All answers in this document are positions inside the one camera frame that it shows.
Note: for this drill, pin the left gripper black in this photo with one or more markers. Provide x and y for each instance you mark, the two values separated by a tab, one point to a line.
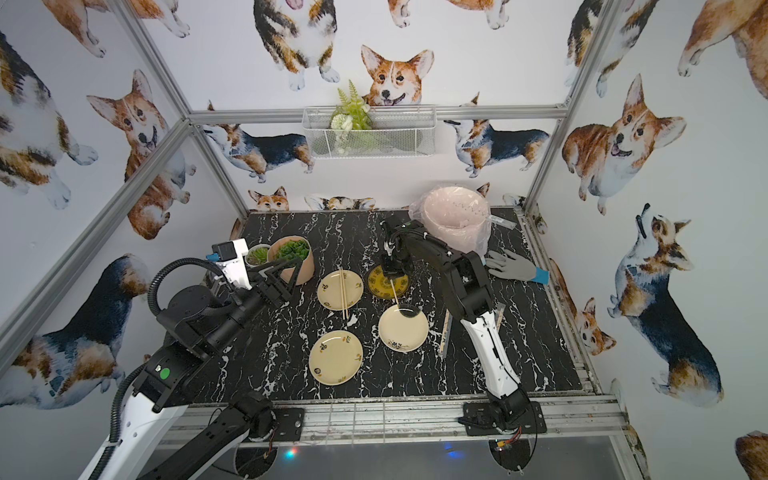
264	282

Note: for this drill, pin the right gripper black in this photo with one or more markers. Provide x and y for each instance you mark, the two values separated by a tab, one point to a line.
393	272

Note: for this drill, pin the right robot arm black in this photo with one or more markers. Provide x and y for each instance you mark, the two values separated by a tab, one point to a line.
465	287

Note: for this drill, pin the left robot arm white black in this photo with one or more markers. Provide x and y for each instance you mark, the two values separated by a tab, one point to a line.
154	395

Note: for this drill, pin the tan pot green plant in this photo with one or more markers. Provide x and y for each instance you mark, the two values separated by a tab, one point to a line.
292	248

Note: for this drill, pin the yellow patterned dark-rimmed plate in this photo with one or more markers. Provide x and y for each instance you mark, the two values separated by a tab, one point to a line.
379	285

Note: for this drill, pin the cream plate upper left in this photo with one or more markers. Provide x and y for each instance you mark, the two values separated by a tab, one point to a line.
328	290

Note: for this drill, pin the cream plate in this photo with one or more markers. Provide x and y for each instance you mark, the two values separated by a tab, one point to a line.
335	358
328	290

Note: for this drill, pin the cream plate chipped right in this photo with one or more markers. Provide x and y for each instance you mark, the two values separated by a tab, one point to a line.
403	328

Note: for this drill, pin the white bin with plastic bag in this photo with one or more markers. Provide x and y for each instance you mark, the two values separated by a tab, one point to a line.
456	215

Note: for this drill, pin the cream plate front left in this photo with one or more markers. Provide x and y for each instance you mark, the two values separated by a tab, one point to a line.
335	358

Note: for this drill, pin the grey glove blue cuff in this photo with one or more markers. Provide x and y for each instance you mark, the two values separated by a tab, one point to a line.
508	265

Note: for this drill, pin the clear wrapper scrap by bin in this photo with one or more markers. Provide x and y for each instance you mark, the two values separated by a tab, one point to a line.
502	222

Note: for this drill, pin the green fern white flower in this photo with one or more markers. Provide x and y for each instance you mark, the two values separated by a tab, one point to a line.
352	114

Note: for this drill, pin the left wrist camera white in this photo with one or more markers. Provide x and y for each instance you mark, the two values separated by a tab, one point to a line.
229	257

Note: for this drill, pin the white wire wall basket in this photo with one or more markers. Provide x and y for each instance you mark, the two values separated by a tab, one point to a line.
397	132

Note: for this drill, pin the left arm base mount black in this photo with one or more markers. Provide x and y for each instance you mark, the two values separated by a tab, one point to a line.
282	423

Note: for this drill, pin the aluminium front rail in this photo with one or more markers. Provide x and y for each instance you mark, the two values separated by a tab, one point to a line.
425	419

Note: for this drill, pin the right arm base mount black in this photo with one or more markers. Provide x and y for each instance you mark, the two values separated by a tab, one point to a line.
479	419

